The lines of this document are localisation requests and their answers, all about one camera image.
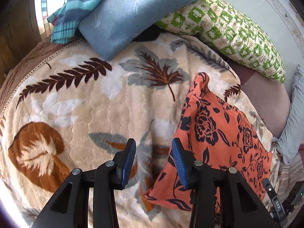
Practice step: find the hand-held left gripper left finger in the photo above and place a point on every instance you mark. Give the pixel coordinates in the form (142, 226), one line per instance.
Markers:
(128, 161)

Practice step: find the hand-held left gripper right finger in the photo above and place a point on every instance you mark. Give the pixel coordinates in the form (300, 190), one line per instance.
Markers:
(180, 163)

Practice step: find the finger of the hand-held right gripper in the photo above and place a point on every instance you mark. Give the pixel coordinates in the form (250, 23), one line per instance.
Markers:
(268, 187)

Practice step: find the orange floral shirt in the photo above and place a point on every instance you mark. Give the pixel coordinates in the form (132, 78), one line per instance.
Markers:
(213, 133)

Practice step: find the striped floral bedsheet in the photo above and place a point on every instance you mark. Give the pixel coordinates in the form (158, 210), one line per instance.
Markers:
(292, 171)

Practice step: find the leaf-print fleece blanket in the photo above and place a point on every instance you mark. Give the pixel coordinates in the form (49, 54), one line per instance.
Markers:
(95, 109)

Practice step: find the grey blue cloth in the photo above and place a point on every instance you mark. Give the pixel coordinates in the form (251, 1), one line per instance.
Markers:
(293, 123)

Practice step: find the mauve bedsheet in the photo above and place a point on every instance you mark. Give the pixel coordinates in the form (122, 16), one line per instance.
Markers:
(266, 95)

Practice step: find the green checked pillow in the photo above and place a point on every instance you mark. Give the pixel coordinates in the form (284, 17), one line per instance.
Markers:
(237, 33)

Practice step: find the brown quilted bedspread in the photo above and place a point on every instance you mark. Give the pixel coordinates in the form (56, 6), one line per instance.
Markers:
(26, 59)

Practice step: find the light blue pillow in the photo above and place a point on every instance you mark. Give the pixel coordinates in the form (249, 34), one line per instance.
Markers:
(133, 16)

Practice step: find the teal striped garment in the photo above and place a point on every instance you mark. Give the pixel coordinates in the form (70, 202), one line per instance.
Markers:
(76, 9)

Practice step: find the window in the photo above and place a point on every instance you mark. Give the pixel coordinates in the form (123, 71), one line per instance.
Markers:
(44, 4)

